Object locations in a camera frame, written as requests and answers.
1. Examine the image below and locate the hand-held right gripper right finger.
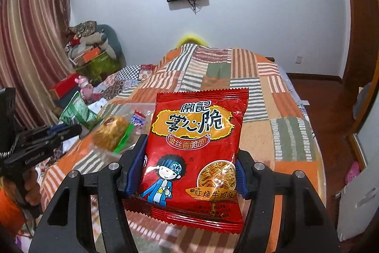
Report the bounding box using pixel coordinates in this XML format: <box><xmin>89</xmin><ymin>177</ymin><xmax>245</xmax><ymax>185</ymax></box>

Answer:
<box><xmin>234</xmin><ymin>150</ymin><xmax>347</xmax><ymax>253</ymax></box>

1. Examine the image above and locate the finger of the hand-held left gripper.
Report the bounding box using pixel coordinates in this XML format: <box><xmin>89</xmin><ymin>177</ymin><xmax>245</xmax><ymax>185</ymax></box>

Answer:
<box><xmin>27</xmin><ymin>124</ymin><xmax>83</xmax><ymax>150</ymax></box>
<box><xmin>21</xmin><ymin>125</ymin><xmax>68</xmax><ymax>139</ymax></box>

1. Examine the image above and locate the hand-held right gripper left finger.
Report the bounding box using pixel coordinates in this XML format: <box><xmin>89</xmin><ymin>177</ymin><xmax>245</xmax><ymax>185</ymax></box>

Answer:
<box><xmin>30</xmin><ymin>134</ymin><xmax>149</xmax><ymax>253</ymax></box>

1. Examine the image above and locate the green snack packet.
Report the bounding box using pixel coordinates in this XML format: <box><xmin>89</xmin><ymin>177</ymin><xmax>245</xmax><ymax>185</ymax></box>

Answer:
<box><xmin>59</xmin><ymin>91</ymin><xmax>103</xmax><ymax>131</ymax></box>

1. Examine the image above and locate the brown crisps bag green edge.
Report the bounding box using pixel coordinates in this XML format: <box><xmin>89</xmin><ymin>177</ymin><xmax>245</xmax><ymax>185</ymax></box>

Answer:
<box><xmin>91</xmin><ymin>115</ymin><xmax>136</xmax><ymax>153</ymax></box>

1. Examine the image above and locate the clear plastic storage box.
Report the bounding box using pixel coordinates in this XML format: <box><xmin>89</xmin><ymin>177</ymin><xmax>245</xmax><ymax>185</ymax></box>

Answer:
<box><xmin>89</xmin><ymin>101</ymin><xmax>158</xmax><ymax>160</ymax></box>

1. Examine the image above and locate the red and blue snack packet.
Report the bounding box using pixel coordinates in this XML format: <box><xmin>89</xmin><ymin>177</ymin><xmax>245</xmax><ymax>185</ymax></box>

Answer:
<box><xmin>131</xmin><ymin>110</ymin><xmax>148</xmax><ymax>128</ymax></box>

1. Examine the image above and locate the red noodle snack packet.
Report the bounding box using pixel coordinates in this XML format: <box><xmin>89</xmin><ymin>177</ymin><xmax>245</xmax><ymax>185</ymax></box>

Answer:
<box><xmin>124</xmin><ymin>86</ymin><xmax>250</xmax><ymax>235</ymax></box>

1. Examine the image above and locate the person's left hand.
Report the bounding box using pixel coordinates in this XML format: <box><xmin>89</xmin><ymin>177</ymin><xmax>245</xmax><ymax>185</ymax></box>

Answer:
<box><xmin>24</xmin><ymin>168</ymin><xmax>42</xmax><ymax>208</ymax></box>

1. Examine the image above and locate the white plastic bag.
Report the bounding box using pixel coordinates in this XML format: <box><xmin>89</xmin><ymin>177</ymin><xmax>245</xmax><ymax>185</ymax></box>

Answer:
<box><xmin>88</xmin><ymin>98</ymin><xmax>108</xmax><ymax>112</ymax></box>

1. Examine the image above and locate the red box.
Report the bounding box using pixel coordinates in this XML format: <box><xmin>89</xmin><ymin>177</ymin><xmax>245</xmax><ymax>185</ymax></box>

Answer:
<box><xmin>48</xmin><ymin>73</ymin><xmax>79</xmax><ymax>100</ymax></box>

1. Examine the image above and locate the pink plush toy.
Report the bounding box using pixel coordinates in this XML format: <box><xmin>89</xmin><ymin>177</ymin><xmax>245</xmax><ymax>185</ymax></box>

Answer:
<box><xmin>74</xmin><ymin>74</ymin><xmax>96</xmax><ymax>101</ymax></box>

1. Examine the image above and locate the striped patchwork blanket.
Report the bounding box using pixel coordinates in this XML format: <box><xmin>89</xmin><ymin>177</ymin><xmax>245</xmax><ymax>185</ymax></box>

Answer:
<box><xmin>38</xmin><ymin>43</ymin><xmax>327</xmax><ymax>253</ymax></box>

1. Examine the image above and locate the green cardboard box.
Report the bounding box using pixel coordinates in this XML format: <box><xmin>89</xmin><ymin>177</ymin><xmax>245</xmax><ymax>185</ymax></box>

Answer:
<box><xmin>88</xmin><ymin>52</ymin><xmax>122</xmax><ymax>82</ymax></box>

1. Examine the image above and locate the orange cardboard box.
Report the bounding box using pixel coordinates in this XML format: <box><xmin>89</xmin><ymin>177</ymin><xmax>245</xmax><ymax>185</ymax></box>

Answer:
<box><xmin>73</xmin><ymin>46</ymin><xmax>103</xmax><ymax>67</ymax></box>

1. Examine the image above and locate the checkered patchwork quilt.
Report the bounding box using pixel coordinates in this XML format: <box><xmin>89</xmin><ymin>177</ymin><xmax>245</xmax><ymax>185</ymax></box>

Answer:
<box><xmin>100</xmin><ymin>63</ymin><xmax>156</xmax><ymax>100</ymax></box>

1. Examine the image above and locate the striped pink curtain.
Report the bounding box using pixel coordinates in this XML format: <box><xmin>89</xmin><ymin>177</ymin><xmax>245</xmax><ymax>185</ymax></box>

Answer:
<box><xmin>0</xmin><ymin>0</ymin><xmax>78</xmax><ymax>129</ymax></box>

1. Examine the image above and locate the grey plush toy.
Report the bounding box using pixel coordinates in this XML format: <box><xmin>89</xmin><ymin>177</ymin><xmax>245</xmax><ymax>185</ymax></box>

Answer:
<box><xmin>70</xmin><ymin>24</ymin><xmax>122</xmax><ymax>58</ymax></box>

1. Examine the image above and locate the floral fabric bag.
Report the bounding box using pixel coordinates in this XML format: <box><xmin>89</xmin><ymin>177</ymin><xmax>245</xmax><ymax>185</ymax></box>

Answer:
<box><xmin>69</xmin><ymin>21</ymin><xmax>97</xmax><ymax>38</ymax></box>

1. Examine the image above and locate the pink slipper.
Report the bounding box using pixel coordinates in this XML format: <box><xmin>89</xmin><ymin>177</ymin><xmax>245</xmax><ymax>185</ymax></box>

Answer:
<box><xmin>344</xmin><ymin>161</ymin><xmax>361</xmax><ymax>186</ymax></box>

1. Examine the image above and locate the white cabinet with pink stickers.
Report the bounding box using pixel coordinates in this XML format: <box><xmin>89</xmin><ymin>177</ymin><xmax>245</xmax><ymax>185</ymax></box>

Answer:
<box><xmin>334</xmin><ymin>111</ymin><xmax>379</xmax><ymax>242</ymax></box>

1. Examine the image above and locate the yellow pillow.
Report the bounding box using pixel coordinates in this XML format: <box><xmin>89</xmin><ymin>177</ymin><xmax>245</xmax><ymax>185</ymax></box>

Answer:
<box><xmin>177</xmin><ymin>33</ymin><xmax>210</xmax><ymax>48</ymax></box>

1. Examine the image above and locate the wooden door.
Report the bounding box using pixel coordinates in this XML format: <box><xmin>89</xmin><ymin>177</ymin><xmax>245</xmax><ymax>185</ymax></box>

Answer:
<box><xmin>338</xmin><ymin>0</ymin><xmax>379</xmax><ymax>89</ymax></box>

